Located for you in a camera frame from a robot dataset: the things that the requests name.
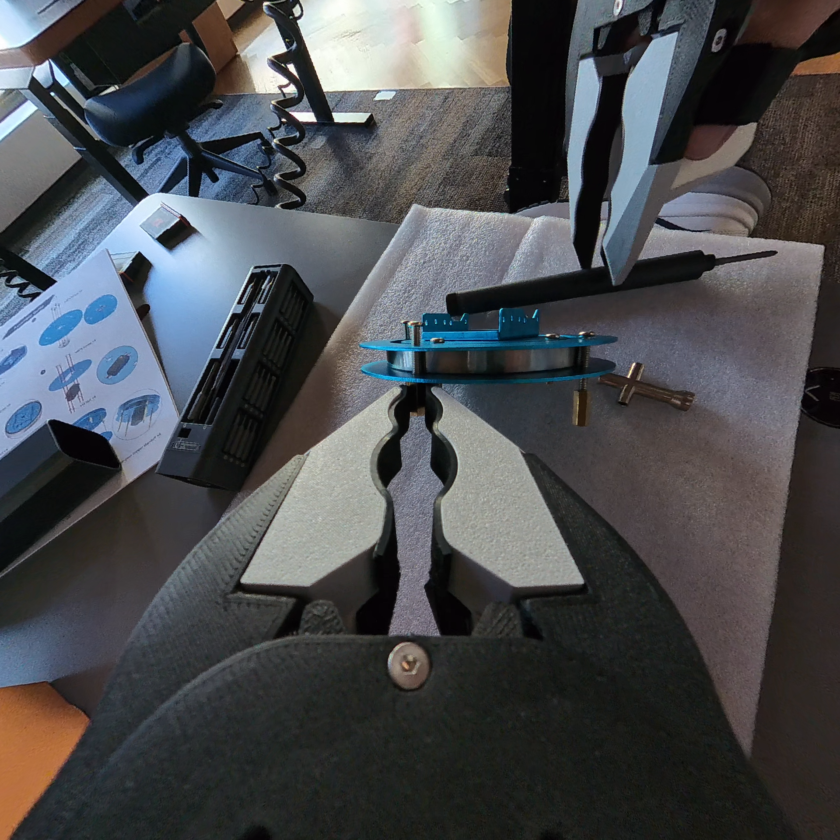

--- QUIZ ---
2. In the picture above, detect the black coiled cable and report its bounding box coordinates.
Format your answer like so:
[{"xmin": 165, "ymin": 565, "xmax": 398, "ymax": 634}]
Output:
[{"xmin": 266, "ymin": 52, "xmax": 309, "ymax": 211}]

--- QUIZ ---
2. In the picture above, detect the black bit case sleeve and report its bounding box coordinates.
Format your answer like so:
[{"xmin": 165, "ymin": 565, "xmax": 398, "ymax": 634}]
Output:
[{"xmin": 0, "ymin": 419, "xmax": 123, "ymax": 572}]

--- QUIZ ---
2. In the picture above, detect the black screwdriver bit tray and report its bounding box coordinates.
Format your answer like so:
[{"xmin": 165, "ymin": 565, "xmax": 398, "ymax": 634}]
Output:
[{"xmin": 155, "ymin": 264, "xmax": 315, "ymax": 491}]

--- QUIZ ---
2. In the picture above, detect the white sneaker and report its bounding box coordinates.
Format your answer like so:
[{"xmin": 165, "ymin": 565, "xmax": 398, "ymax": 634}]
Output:
[{"xmin": 646, "ymin": 165, "xmax": 773, "ymax": 238}]

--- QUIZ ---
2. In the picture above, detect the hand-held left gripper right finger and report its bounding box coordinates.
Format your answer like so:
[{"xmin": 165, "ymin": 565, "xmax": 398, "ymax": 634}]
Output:
[{"xmin": 423, "ymin": 385, "xmax": 586, "ymax": 636}]

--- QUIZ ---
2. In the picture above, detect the small black red box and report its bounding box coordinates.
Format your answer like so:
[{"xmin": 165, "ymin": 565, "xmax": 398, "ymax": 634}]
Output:
[{"xmin": 141, "ymin": 203, "xmax": 194, "ymax": 249}]

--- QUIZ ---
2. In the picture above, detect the black desk leg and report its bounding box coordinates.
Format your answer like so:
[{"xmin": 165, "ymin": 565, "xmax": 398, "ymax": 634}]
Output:
[{"xmin": 262, "ymin": 0, "xmax": 376, "ymax": 129}]

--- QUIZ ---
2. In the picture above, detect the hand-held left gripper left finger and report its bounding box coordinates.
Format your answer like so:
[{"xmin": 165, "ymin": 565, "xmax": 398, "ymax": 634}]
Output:
[{"xmin": 238, "ymin": 386, "xmax": 406, "ymax": 636}]

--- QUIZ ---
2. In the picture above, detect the metal cross wrench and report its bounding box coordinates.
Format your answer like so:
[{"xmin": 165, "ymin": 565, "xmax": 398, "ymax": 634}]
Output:
[{"xmin": 598, "ymin": 361, "xmax": 697, "ymax": 413}]

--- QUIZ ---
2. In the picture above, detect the black-legged wooden desk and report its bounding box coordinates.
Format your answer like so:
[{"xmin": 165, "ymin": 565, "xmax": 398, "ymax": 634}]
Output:
[{"xmin": 0, "ymin": 0, "xmax": 238, "ymax": 206}]

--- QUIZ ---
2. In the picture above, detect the blue round metal plate assembly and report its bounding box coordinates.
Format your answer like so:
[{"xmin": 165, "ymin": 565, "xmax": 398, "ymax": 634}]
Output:
[{"xmin": 359, "ymin": 307, "xmax": 619, "ymax": 429}]

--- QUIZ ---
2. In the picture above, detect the person's right hand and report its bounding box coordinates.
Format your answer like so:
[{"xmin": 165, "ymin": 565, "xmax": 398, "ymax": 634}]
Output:
[{"xmin": 686, "ymin": 0, "xmax": 840, "ymax": 161}]

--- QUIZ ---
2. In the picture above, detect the white foam sheet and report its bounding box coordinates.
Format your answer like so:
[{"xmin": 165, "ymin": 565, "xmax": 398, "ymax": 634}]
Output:
[{"xmin": 217, "ymin": 203, "xmax": 826, "ymax": 756}]

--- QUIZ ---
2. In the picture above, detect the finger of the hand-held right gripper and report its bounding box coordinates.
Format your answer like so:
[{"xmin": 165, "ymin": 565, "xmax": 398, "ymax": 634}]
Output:
[
  {"xmin": 564, "ymin": 52, "xmax": 631, "ymax": 270},
  {"xmin": 600, "ymin": 29, "xmax": 686, "ymax": 287}
]

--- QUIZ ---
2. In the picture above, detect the blue printed instruction sheet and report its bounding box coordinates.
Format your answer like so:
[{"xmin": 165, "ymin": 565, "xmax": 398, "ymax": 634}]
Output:
[{"xmin": 0, "ymin": 248, "xmax": 180, "ymax": 480}]

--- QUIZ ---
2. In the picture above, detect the black precision screwdriver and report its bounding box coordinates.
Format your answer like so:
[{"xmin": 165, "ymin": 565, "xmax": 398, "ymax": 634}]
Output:
[{"xmin": 445, "ymin": 249, "xmax": 778, "ymax": 317}]

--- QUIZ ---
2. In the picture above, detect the black office stool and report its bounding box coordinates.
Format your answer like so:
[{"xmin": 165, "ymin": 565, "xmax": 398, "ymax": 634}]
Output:
[{"xmin": 84, "ymin": 42, "xmax": 277, "ymax": 198}]

